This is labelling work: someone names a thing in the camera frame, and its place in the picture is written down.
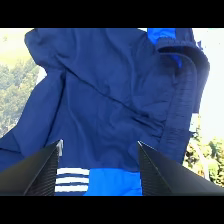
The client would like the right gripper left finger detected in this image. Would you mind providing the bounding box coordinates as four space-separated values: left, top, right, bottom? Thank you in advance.
0 139 64 197

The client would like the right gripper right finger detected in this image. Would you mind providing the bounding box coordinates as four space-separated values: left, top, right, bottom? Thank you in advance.
137 140 224 197

